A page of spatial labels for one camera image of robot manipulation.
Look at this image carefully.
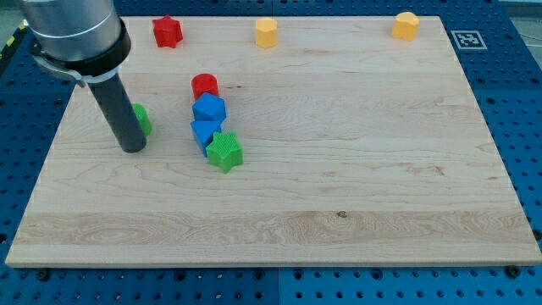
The green star block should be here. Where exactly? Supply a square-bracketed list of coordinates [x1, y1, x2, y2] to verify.
[206, 132, 244, 174]

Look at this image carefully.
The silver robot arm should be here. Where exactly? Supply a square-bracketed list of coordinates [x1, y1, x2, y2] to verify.
[18, 0, 131, 86]

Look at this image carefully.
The white fiducial marker tag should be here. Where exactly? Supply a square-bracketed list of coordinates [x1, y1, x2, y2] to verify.
[451, 30, 487, 50]

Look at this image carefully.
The black left stop bolt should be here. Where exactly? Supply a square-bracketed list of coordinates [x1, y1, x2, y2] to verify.
[36, 269, 51, 282]

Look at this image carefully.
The light wooden board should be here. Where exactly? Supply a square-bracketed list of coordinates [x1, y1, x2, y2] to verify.
[6, 16, 541, 269]

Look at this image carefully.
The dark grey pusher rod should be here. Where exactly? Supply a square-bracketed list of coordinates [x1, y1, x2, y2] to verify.
[89, 74, 147, 153]

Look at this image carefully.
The red star block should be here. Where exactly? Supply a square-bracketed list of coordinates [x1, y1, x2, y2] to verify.
[152, 15, 183, 48]

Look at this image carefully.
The green cylinder block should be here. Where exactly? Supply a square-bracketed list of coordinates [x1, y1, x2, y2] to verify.
[131, 103, 152, 136]

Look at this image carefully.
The blue triangle block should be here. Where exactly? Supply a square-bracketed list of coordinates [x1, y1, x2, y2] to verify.
[191, 120, 222, 158]

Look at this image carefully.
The red cylinder block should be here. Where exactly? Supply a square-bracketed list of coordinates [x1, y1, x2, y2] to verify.
[191, 73, 219, 100]

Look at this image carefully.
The black board stop bolt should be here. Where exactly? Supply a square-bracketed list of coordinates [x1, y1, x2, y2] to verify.
[505, 265, 521, 279]

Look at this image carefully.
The yellow hexagon block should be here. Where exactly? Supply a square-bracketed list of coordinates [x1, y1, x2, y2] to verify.
[255, 17, 278, 48]

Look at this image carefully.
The blue pentagon block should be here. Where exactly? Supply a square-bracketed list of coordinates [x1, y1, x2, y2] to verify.
[192, 92, 227, 122]

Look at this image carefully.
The yellow heart block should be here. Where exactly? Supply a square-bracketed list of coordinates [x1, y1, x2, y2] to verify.
[391, 12, 420, 42]

